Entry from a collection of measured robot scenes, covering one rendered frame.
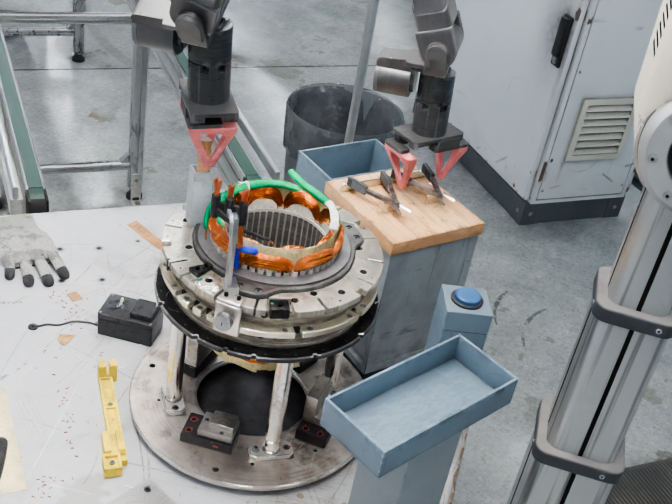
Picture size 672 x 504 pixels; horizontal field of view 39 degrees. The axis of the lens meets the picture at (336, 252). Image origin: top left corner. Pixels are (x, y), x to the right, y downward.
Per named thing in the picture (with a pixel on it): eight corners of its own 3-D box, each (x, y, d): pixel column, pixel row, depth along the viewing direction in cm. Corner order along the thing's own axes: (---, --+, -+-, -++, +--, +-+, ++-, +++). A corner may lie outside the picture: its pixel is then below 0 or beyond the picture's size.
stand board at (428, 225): (323, 193, 164) (325, 181, 162) (412, 176, 173) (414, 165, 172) (390, 256, 150) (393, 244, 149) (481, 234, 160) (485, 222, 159)
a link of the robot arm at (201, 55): (223, 27, 120) (240, 11, 124) (172, 15, 121) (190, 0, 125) (221, 78, 124) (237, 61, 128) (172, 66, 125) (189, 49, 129)
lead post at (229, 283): (225, 296, 127) (233, 221, 120) (221, 284, 129) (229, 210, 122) (238, 295, 127) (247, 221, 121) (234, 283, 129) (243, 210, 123)
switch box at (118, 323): (110, 313, 170) (111, 287, 166) (163, 326, 169) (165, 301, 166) (96, 333, 164) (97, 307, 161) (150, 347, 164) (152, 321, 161)
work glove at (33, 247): (-10, 219, 187) (-11, 208, 186) (52, 215, 192) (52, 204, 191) (4, 292, 170) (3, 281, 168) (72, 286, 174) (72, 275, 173)
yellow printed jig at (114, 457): (93, 376, 155) (93, 360, 154) (116, 374, 157) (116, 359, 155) (103, 479, 138) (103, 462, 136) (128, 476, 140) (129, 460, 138)
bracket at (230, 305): (218, 321, 129) (221, 291, 127) (242, 330, 129) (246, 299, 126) (212, 329, 128) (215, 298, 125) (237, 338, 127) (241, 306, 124)
